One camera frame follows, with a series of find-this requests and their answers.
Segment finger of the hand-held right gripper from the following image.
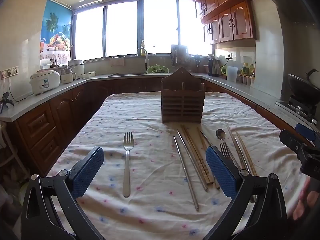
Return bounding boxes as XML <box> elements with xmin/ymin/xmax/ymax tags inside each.
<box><xmin>295</xmin><ymin>123</ymin><xmax>320</xmax><ymax>145</ymax></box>
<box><xmin>279</xmin><ymin>129</ymin><xmax>308</xmax><ymax>155</ymax></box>

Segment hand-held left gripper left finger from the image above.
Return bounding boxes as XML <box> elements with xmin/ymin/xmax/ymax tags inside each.
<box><xmin>21</xmin><ymin>146</ymin><xmax>105</xmax><ymax>240</ymax></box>

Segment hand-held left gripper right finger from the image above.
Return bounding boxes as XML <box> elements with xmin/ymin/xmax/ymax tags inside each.
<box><xmin>204</xmin><ymin>145</ymin><xmax>295</xmax><ymax>240</ymax></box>

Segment stainless steel spoon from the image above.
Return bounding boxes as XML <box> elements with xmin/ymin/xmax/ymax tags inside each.
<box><xmin>215</xmin><ymin>129</ymin><xmax>242</xmax><ymax>170</ymax></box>

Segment wooden slatted utensil holder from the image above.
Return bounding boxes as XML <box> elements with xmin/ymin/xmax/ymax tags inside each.
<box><xmin>161</xmin><ymin>67</ymin><xmax>206</xmax><ymax>124</ymax></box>

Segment person's right hand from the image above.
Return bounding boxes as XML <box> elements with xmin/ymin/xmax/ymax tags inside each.
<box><xmin>292</xmin><ymin>176</ymin><xmax>320</xmax><ymax>221</ymax></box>

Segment stainless steel fork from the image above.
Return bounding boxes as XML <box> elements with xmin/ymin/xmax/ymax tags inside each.
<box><xmin>122</xmin><ymin>132</ymin><xmax>135</xmax><ymax>198</ymax></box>
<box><xmin>219</xmin><ymin>142</ymin><xmax>242</xmax><ymax>171</ymax></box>

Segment gas stove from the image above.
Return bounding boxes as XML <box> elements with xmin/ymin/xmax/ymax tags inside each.
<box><xmin>275</xmin><ymin>95</ymin><xmax>320</xmax><ymax>124</ymax></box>

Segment black wok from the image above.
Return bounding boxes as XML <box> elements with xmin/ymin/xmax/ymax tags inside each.
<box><xmin>287</xmin><ymin>69</ymin><xmax>320</xmax><ymax>98</ymax></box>

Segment row of spice jars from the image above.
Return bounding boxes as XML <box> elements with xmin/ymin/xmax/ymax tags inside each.
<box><xmin>239</xmin><ymin>74</ymin><xmax>254</xmax><ymax>85</ymax></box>

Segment floral white tablecloth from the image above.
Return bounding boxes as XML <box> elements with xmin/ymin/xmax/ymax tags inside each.
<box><xmin>46</xmin><ymin>91</ymin><xmax>309</xmax><ymax>240</ymax></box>

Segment translucent measuring jug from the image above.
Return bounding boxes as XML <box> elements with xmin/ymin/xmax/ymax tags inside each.
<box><xmin>226</xmin><ymin>66</ymin><xmax>238</xmax><ymax>82</ymax></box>

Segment small white blender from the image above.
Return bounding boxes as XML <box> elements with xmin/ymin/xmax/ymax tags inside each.
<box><xmin>59</xmin><ymin>69</ymin><xmax>77</xmax><ymax>84</ymax></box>

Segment white rice cooker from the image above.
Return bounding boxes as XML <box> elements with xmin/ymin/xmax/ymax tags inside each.
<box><xmin>30</xmin><ymin>69</ymin><xmax>62</xmax><ymax>95</ymax></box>

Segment steel pot with lid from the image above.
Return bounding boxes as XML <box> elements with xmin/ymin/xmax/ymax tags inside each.
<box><xmin>68</xmin><ymin>59</ymin><xmax>85</xmax><ymax>80</ymax></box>

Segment steel electric kettle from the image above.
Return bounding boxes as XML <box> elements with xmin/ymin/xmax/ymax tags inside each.
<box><xmin>208</xmin><ymin>58</ymin><xmax>220</xmax><ymax>77</ymax></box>

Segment black phone stand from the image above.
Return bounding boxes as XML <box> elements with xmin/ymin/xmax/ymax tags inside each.
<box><xmin>0</xmin><ymin>92</ymin><xmax>14</xmax><ymax>113</ymax></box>

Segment green vegetable colander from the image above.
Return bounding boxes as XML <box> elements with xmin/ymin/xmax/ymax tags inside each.
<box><xmin>147</xmin><ymin>64</ymin><xmax>170</xmax><ymax>74</ymax></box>

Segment chrome kitchen faucet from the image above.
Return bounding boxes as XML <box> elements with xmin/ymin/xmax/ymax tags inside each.
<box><xmin>136</xmin><ymin>47</ymin><xmax>150</xmax><ymax>72</ymax></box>

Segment dark knife rack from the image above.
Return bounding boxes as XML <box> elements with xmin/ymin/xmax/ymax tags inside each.
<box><xmin>171</xmin><ymin>44</ymin><xmax>188</xmax><ymax>67</ymax></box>

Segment steel range hood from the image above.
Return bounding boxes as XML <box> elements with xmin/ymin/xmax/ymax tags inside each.
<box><xmin>255</xmin><ymin>0</ymin><xmax>320</xmax><ymax>25</ymax></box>

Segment large kitchen window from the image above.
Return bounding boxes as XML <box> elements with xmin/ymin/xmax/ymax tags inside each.
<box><xmin>71</xmin><ymin>0</ymin><xmax>213</xmax><ymax>60</ymax></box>

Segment black power cable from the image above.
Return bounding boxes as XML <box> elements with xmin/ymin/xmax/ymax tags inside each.
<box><xmin>2</xmin><ymin>74</ymin><xmax>33</xmax><ymax>103</ymax></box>

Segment white wall power strip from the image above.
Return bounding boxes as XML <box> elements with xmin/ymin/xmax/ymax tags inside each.
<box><xmin>0</xmin><ymin>67</ymin><xmax>20</xmax><ymax>79</ymax></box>

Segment wooden wall cabinets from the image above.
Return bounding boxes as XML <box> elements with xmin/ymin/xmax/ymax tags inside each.
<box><xmin>190</xmin><ymin>0</ymin><xmax>265</xmax><ymax>45</ymax></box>

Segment beach fruit wall poster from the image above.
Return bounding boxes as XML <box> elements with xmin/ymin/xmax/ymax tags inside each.
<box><xmin>39</xmin><ymin>0</ymin><xmax>73</xmax><ymax>63</ymax></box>

